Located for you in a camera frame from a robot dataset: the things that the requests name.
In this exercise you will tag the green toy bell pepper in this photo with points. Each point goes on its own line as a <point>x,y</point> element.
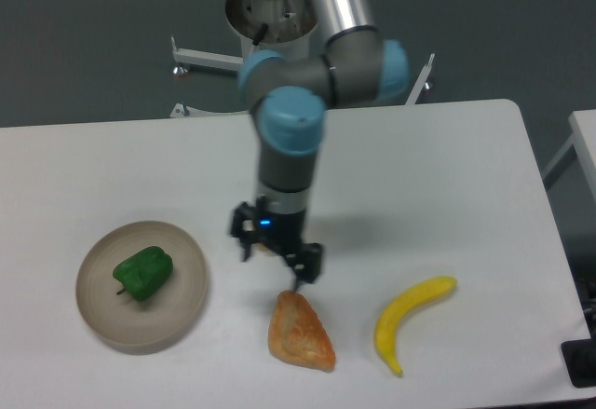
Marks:
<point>144,273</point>

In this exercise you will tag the yellow toy banana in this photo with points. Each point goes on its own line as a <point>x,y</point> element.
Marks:
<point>386,328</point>

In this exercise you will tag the orange toy pastry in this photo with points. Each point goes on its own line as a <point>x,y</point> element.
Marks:
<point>296,335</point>

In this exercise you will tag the black device at table edge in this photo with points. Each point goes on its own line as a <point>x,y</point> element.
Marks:
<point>579,358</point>

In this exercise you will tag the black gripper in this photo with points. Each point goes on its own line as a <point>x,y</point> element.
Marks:
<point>282,232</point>

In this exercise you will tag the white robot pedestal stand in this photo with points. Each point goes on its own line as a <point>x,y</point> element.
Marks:
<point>327,46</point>

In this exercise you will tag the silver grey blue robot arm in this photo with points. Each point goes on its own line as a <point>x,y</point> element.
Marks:
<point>289,123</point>

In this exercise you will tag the beige round plate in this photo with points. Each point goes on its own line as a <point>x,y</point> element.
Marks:
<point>159,321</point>

